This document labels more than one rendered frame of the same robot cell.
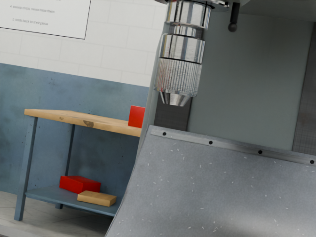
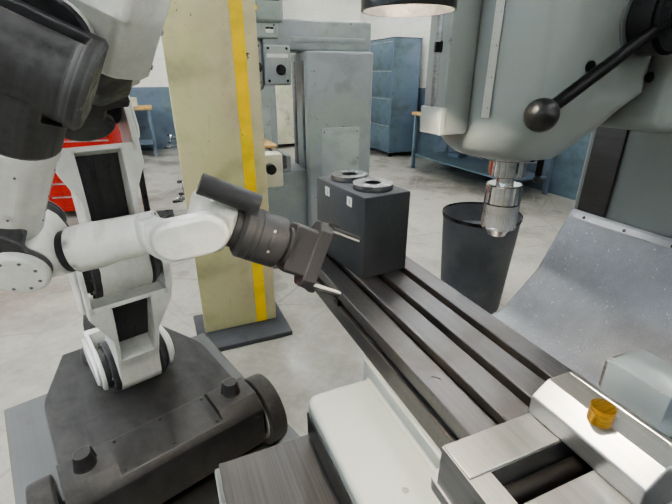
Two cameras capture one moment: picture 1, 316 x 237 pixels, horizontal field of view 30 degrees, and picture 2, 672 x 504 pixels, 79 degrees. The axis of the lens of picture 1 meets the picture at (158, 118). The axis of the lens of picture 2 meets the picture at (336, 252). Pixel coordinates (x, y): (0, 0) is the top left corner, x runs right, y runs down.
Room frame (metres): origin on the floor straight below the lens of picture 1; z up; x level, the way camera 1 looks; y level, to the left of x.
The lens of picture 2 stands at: (0.10, -0.26, 1.40)
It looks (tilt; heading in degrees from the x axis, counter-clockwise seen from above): 23 degrees down; 47
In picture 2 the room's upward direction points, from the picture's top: straight up
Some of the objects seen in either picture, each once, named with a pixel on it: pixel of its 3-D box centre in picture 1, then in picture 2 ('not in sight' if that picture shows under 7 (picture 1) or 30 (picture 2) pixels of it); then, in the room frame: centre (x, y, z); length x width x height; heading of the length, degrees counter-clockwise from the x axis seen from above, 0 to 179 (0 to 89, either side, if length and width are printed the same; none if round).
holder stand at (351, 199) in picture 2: not in sight; (359, 219); (0.77, 0.39, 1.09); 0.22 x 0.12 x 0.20; 77
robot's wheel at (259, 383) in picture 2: not in sight; (262, 408); (0.57, 0.57, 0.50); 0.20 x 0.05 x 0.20; 87
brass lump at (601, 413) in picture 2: not in sight; (601, 413); (0.49, -0.21, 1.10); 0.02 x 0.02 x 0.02
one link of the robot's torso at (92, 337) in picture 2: not in sight; (128, 349); (0.31, 0.86, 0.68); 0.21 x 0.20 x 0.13; 87
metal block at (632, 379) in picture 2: not in sight; (646, 394); (0.55, -0.23, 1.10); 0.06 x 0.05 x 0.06; 70
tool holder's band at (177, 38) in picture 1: (183, 41); (504, 186); (0.63, -0.01, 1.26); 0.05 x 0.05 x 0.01
